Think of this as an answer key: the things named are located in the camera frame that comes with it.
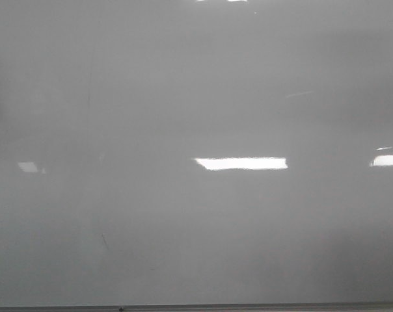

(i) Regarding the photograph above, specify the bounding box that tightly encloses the white glossy whiteboard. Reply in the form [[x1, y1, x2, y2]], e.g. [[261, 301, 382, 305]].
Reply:
[[0, 1, 393, 306]]

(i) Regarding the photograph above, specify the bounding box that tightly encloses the grey aluminium whiteboard frame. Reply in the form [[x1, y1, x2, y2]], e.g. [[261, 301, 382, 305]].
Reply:
[[0, 302, 393, 311]]

